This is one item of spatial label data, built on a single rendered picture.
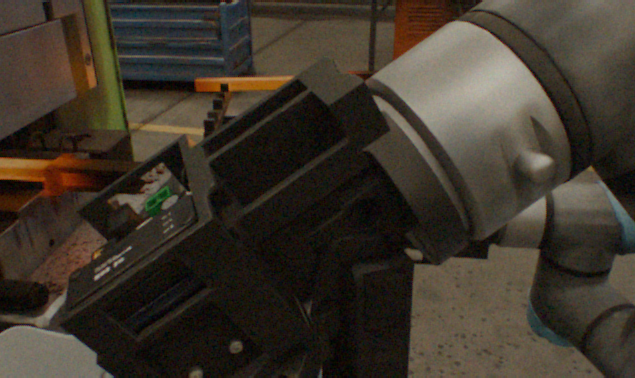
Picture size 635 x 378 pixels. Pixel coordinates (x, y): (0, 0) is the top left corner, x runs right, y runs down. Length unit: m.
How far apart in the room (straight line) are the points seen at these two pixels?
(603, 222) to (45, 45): 0.63
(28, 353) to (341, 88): 0.16
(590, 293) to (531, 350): 1.32
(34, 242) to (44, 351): 0.43
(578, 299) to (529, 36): 0.47
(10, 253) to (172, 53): 3.93
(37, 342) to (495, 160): 0.18
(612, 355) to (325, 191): 0.46
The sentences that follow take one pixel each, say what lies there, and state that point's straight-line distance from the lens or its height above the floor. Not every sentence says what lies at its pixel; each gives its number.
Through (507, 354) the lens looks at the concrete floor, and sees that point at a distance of 1.90.
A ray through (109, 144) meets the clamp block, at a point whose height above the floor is 0.98.
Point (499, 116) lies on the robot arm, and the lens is 0.18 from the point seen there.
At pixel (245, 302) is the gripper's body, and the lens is 0.16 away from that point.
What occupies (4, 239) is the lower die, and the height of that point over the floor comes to 0.97.
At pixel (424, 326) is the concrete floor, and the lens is 1.93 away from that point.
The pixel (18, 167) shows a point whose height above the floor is 1.01.
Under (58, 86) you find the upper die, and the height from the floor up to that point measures 1.09.
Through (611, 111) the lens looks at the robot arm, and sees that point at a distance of 0.20.
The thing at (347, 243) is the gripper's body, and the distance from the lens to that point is 0.19.
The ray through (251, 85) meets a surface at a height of 0.94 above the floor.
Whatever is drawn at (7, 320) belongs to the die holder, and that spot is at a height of 0.91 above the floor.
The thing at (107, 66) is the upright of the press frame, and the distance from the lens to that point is 1.11.
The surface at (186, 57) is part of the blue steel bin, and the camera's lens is 4.46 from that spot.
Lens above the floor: 1.26
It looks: 27 degrees down
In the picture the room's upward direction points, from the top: straight up
